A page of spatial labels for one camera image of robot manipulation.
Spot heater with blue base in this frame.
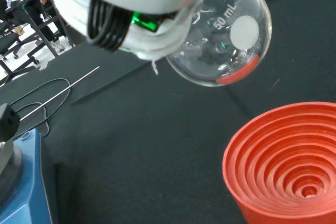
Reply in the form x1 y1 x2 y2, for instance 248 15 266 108
0 129 55 224

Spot thin black heater cable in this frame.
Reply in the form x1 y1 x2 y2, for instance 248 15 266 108
7 78 72 138

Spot thin metal rod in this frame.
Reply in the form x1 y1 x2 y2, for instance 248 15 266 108
19 66 101 122

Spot red stepped flask stand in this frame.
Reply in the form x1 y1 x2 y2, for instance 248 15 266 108
222 101 336 224

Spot black bench cloth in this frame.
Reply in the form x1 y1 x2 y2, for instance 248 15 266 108
0 0 336 224

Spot black desk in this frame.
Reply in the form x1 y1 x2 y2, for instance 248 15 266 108
4 0 77 58

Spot black clamp block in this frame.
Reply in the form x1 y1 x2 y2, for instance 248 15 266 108
0 103 20 144

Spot black office chair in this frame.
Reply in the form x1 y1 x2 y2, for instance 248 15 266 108
0 18 40 65

